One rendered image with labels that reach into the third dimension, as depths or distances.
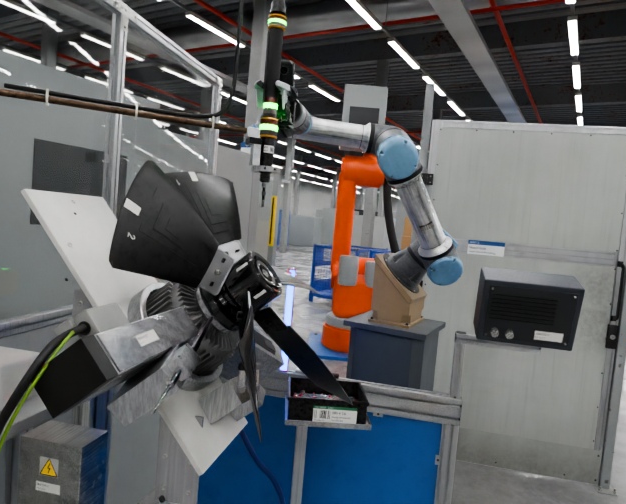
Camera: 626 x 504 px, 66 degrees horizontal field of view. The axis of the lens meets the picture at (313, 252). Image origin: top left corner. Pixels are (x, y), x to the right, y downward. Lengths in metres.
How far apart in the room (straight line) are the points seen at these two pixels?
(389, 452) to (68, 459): 0.91
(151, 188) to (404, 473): 1.16
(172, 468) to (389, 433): 0.71
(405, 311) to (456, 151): 1.42
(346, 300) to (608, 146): 2.87
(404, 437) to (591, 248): 1.81
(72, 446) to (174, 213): 0.54
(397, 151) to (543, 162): 1.68
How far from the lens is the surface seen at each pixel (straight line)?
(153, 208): 0.93
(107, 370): 0.81
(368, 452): 1.65
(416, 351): 1.74
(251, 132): 1.18
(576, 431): 3.25
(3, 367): 1.31
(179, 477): 1.19
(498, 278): 1.46
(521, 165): 3.00
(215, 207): 1.22
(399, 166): 1.46
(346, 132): 1.58
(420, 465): 1.65
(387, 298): 1.77
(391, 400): 1.56
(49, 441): 1.22
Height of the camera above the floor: 1.34
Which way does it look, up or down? 4 degrees down
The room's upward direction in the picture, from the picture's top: 5 degrees clockwise
